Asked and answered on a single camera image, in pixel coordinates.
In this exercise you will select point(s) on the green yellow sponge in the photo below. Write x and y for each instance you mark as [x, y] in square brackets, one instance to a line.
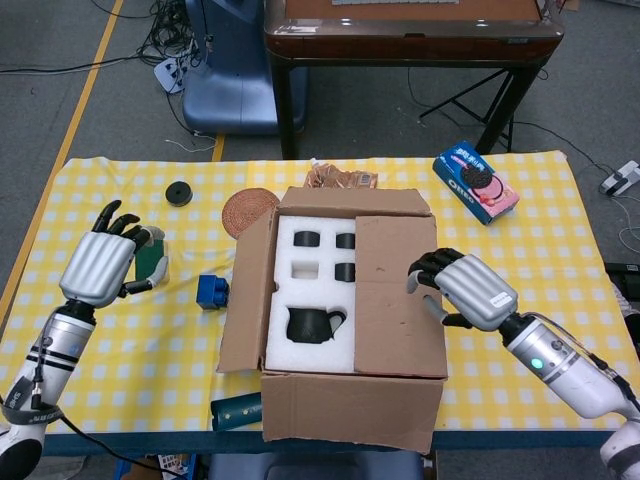
[147, 262]

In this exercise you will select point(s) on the brown woven round coaster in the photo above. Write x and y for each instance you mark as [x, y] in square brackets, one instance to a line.
[245, 210]

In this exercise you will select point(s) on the brown mahjong table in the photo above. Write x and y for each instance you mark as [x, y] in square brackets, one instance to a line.
[410, 45]

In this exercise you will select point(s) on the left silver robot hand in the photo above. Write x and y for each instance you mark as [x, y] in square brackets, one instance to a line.
[97, 267]

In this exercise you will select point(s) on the blue machine base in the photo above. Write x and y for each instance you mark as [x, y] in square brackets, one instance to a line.
[230, 90]

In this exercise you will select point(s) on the white foot pedal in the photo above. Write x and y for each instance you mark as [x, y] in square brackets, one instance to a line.
[620, 180]

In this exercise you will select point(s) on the brown cardboard box red tape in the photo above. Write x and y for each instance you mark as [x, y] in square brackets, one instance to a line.
[395, 320]

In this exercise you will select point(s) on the yellow white checkered tablecloth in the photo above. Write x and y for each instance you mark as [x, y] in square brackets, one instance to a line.
[150, 350]

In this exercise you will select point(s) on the blue Oreo cookie box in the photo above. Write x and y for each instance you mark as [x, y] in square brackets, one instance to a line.
[475, 185]

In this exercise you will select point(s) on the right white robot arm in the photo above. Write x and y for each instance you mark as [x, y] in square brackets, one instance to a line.
[565, 370]

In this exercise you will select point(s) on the black round tape roll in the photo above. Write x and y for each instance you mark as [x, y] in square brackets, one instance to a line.
[178, 194]

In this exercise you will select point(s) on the black ceramic pitcher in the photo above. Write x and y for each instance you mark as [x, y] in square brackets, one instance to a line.
[310, 325]

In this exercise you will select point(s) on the black tripod stand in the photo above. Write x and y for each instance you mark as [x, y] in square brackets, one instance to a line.
[467, 107]

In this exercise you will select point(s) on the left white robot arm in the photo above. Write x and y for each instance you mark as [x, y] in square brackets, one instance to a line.
[50, 360]

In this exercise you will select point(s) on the white power strip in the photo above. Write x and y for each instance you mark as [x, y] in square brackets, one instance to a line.
[170, 72]

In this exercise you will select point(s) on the brown snack bag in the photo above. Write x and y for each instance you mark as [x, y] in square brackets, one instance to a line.
[340, 179]

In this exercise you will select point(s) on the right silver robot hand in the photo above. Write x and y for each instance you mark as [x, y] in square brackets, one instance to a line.
[475, 292]

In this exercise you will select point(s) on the white foam insert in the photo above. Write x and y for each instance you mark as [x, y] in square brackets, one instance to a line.
[310, 357]

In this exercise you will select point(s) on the grey blue chair seat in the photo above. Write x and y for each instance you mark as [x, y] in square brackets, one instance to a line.
[315, 467]

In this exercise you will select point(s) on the black ceramic cup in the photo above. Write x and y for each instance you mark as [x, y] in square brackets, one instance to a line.
[306, 239]
[346, 271]
[346, 240]

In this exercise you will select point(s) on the blue toy building block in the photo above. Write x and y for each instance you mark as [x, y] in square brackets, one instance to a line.
[210, 292]

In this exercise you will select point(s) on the dark teal cylinder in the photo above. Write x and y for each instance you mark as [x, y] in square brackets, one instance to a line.
[235, 412]

